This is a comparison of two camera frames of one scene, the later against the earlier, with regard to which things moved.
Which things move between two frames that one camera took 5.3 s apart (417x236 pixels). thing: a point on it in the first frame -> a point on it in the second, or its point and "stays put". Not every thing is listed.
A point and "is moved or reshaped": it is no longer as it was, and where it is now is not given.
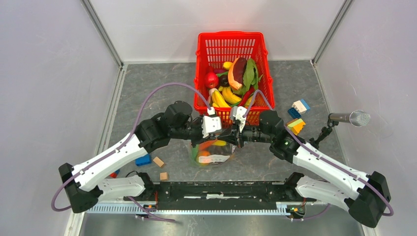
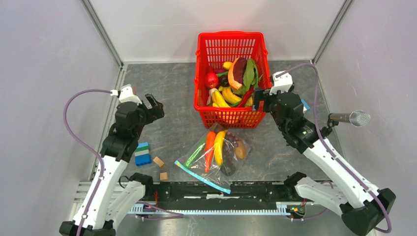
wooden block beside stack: (158, 161) stays put
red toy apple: (211, 79) stays put
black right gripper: (229, 135) -> (261, 95)
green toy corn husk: (251, 77) stays put
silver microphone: (356, 118) stays put
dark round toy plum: (223, 80) -> (228, 167)
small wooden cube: (163, 176) stays put
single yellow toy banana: (220, 143) is moved or reshaped
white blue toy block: (301, 106) stays put
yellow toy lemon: (226, 65) stays put
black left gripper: (195, 142) -> (157, 109)
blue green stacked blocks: (144, 160) stays put
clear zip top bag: (215, 152) is moved or reshaped
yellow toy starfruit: (248, 102) stays put
